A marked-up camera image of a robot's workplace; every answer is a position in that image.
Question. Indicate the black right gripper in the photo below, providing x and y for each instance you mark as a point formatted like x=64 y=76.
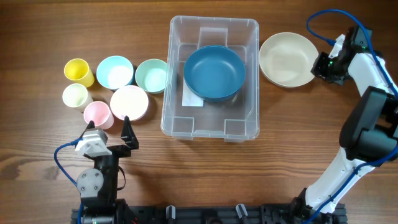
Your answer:
x=317 y=69

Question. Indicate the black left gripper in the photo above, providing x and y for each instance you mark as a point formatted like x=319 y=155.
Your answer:
x=127 y=135

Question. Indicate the pink plastic cup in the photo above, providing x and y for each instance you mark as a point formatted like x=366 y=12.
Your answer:
x=100 y=113

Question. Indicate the cream plastic bowl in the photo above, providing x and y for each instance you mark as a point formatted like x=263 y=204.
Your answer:
x=286 y=59

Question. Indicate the cream plastic cup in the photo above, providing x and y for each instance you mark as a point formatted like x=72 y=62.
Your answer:
x=76 y=96

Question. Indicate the yellow plastic cup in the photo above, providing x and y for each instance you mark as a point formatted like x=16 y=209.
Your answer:
x=78 y=71

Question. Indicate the dark blue bowl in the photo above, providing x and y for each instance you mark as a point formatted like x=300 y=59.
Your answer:
x=214 y=71
x=214 y=99

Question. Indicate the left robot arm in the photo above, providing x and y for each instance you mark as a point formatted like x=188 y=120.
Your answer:
x=98 y=186

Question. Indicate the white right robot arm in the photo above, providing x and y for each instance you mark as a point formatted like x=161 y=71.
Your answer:
x=368 y=137

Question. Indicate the light pink plastic bowl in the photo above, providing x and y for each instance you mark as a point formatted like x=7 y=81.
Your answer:
x=131 y=101

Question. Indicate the light blue plastic bowl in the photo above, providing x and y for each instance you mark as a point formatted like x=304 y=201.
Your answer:
x=115 y=72

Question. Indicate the mint green plastic bowl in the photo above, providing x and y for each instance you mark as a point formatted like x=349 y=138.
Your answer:
x=151 y=75

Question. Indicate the white label in bin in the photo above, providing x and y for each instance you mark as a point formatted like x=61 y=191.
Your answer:
x=189 y=98

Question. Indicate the clear plastic storage bin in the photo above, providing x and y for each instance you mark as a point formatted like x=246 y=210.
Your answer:
x=232 y=120

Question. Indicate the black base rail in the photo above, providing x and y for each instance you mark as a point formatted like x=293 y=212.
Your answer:
x=264 y=214

